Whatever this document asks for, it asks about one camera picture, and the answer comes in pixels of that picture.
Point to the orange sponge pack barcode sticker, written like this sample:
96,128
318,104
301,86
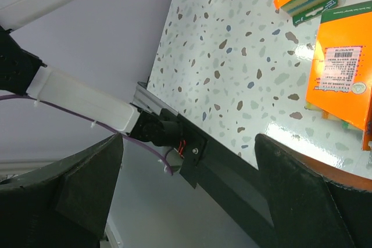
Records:
340,75

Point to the aluminium frame rail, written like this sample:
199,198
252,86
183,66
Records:
148,101

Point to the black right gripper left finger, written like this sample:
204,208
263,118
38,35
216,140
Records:
63,204

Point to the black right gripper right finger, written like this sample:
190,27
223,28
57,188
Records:
313,204

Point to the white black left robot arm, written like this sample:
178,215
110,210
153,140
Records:
107,44

